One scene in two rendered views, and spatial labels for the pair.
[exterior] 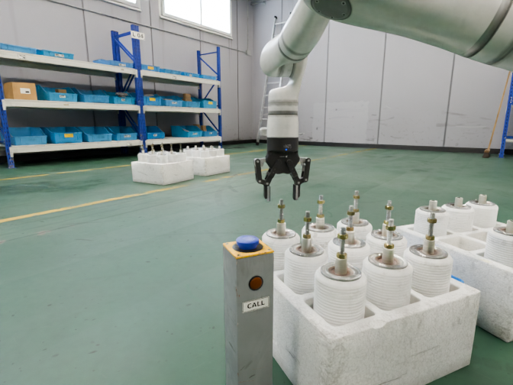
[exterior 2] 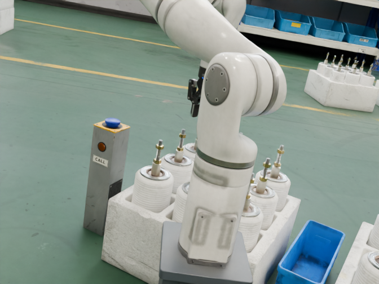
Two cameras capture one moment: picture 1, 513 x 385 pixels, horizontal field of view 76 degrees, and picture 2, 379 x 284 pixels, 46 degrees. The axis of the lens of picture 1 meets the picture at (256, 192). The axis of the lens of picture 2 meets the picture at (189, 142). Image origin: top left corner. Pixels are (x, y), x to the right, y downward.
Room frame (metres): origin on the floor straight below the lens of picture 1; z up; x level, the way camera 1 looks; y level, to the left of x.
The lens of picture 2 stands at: (-0.05, -0.95, 0.72)
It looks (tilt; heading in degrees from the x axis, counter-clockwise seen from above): 21 degrees down; 48
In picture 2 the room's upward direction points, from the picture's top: 11 degrees clockwise
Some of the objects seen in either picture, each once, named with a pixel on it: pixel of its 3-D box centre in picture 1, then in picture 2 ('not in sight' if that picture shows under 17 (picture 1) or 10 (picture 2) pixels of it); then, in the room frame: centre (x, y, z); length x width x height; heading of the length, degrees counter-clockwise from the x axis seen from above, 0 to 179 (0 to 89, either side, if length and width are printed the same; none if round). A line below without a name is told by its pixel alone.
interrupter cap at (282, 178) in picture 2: (354, 222); (273, 176); (0.88, -0.28, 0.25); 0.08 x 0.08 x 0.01
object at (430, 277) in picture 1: (424, 290); (234, 242); (0.67, -0.37, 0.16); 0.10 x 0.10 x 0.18
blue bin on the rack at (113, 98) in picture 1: (115, 98); not in sight; (5.22, 2.17, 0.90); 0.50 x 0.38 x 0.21; 53
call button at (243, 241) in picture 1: (247, 244); (112, 123); (0.54, 0.02, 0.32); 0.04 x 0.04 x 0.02
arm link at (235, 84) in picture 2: not in sight; (234, 111); (0.42, -0.51, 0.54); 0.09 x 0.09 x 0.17; 84
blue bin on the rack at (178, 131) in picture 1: (186, 131); not in sight; (6.29, 1.33, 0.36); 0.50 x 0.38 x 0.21; 52
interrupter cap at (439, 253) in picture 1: (427, 251); (243, 208); (0.67, -0.37, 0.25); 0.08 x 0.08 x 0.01
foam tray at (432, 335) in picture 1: (345, 304); (206, 227); (0.73, -0.22, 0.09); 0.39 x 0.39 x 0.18; 24
